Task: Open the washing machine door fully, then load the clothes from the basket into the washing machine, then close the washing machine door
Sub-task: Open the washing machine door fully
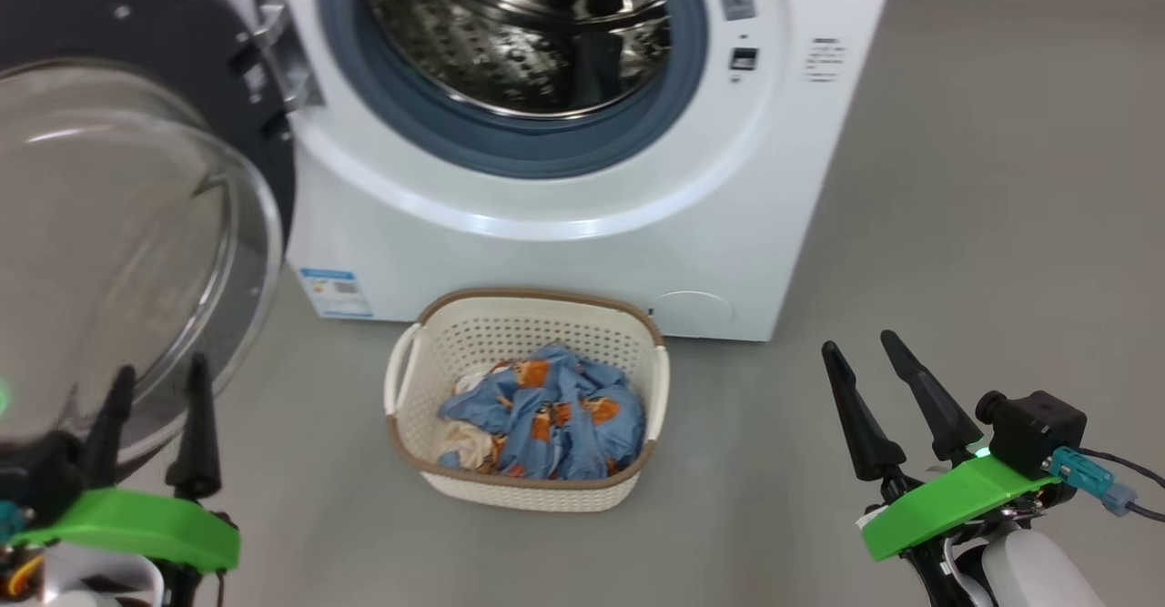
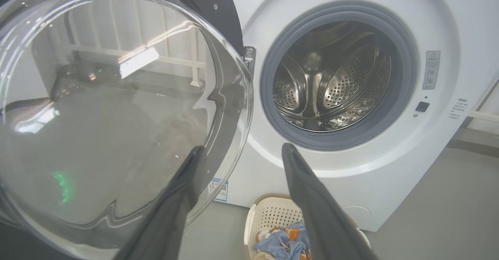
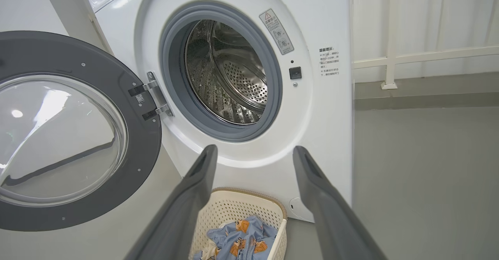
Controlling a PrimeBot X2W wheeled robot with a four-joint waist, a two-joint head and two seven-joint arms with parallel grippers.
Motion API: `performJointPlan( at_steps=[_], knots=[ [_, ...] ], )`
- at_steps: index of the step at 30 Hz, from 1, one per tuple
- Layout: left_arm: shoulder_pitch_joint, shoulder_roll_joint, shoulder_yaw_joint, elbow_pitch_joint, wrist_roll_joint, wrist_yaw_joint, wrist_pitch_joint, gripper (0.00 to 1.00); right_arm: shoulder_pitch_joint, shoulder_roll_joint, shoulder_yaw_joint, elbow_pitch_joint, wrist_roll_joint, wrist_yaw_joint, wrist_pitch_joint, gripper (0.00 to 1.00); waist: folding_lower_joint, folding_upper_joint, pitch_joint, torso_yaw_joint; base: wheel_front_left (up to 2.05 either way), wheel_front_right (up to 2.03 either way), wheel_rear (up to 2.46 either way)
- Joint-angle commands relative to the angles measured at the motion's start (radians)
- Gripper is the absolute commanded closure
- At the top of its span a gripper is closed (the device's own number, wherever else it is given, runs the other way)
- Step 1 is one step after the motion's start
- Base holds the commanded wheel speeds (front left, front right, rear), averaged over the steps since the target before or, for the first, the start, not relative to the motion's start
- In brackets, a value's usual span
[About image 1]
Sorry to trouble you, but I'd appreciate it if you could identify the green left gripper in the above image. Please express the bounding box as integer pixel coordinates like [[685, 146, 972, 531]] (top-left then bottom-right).
[[7, 353, 241, 581]]

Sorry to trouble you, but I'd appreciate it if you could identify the blue energy label sticker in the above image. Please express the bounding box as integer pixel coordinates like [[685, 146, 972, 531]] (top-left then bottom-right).
[[299, 267, 374, 319]]

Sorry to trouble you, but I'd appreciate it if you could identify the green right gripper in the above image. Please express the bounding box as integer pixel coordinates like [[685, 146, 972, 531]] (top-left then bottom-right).
[[821, 330, 1079, 594]]

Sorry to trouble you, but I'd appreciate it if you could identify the washing machine glass door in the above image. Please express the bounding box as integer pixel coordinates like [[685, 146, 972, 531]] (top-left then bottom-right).
[[0, 0, 298, 471]]

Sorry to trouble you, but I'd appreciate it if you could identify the cream perforated laundry basket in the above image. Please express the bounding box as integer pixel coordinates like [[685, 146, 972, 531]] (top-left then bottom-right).
[[383, 288, 672, 513]]

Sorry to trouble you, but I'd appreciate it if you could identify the black right camera cable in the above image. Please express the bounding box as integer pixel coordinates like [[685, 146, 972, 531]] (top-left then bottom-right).
[[1079, 448, 1165, 523]]

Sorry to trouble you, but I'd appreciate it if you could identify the blue cartoon print garment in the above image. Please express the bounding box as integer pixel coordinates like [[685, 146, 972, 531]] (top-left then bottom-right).
[[438, 343, 647, 481]]

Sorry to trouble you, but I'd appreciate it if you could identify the stainless steel washing machine drum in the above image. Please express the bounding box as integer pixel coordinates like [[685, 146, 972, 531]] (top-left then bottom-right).
[[360, 0, 674, 121]]

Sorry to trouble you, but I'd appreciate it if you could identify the teal right camera connector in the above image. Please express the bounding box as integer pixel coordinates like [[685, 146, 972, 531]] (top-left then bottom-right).
[[1047, 447, 1139, 515]]

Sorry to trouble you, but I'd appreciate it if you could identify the metal door hinge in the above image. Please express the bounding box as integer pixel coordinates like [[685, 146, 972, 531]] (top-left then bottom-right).
[[238, 0, 326, 139]]

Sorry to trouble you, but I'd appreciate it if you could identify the cream white garment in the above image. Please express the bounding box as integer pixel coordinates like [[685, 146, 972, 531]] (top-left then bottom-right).
[[435, 366, 497, 473]]

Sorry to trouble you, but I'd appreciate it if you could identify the round white filter cover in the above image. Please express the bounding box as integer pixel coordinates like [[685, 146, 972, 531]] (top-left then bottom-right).
[[648, 290, 736, 335]]

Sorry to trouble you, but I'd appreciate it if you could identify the white front-load washing machine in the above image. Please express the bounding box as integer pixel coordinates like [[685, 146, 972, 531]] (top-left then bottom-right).
[[177, 0, 904, 342]]

